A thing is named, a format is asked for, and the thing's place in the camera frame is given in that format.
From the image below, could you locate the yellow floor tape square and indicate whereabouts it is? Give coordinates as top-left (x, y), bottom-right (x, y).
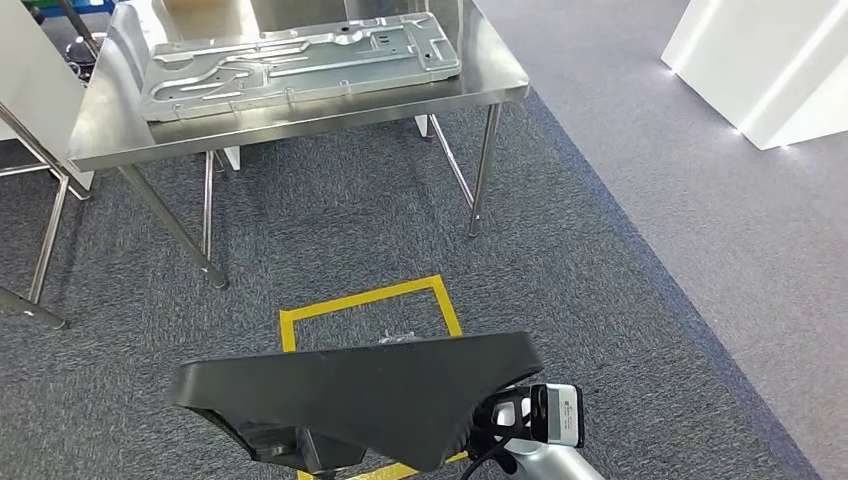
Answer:
top-left (278, 274), bottom-right (472, 480)

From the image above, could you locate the white lit display block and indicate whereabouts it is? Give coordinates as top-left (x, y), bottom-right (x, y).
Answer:
top-left (661, 0), bottom-right (848, 152)

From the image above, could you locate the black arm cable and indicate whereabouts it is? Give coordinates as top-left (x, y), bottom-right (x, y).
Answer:
top-left (458, 440), bottom-right (511, 480)

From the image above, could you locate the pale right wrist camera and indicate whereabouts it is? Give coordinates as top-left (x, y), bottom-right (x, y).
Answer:
top-left (529, 382), bottom-right (586, 450)

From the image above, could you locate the stainless steel workbench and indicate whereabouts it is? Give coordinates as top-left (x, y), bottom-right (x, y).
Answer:
top-left (64, 0), bottom-right (531, 291)

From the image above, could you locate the stamped grey metal panel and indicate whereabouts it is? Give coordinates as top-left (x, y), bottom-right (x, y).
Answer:
top-left (139, 11), bottom-right (463, 124)

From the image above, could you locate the stainless steel table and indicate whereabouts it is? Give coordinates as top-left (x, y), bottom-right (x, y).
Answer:
top-left (0, 99), bottom-right (94, 333)

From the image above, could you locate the black plastic frame part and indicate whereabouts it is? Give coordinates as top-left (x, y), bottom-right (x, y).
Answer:
top-left (165, 331), bottom-right (546, 475)

